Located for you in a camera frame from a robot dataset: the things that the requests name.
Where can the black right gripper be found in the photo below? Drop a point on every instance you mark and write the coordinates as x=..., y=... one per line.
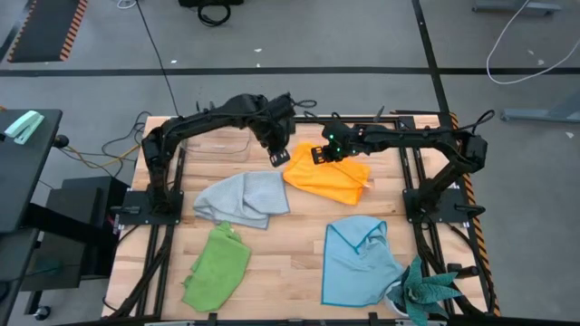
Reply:
x=342, y=140

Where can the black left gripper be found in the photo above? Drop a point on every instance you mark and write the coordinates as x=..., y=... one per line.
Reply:
x=274, y=124

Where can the orange microfiber towel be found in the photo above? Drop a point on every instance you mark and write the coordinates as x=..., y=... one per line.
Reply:
x=326, y=179

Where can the grey microfiber towel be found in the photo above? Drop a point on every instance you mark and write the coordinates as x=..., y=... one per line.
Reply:
x=244, y=199

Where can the clear plastic bin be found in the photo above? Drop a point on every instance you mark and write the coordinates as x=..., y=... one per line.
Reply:
x=226, y=142

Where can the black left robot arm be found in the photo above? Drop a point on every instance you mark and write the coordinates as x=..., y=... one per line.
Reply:
x=195, y=122

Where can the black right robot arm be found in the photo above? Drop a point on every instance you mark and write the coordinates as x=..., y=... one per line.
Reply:
x=408, y=136

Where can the blue microfiber towel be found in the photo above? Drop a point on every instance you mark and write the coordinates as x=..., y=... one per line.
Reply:
x=353, y=271

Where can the green microfiber towel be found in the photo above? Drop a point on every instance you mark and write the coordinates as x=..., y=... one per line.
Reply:
x=217, y=271

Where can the teal artificial potted succulent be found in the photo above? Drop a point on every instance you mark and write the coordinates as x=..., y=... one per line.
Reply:
x=419, y=292

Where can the black equipment case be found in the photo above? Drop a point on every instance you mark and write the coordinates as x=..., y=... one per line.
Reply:
x=210, y=2

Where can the orange black hazard strip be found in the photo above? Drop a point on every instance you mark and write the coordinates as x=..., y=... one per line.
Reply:
x=481, y=244

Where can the black computer tower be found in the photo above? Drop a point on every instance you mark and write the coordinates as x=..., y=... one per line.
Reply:
x=72, y=213

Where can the grey desk foot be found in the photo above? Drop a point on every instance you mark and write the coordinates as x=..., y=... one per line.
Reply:
x=544, y=113
x=516, y=5

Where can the black side desk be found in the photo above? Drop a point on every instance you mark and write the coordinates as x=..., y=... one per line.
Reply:
x=22, y=181

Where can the mint green stapler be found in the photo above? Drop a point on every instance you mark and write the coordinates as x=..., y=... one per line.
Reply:
x=22, y=127

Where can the black orange-striped floor mat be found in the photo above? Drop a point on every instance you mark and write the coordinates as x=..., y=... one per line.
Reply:
x=45, y=27

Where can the black caster wheel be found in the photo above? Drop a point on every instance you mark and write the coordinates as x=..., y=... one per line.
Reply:
x=42, y=312

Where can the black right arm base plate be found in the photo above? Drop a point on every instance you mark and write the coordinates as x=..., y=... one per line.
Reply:
x=410, y=213

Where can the black metal table frame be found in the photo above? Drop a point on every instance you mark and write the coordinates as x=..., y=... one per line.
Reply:
x=163, y=262

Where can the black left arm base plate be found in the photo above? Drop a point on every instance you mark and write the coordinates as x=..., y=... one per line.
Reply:
x=127, y=219

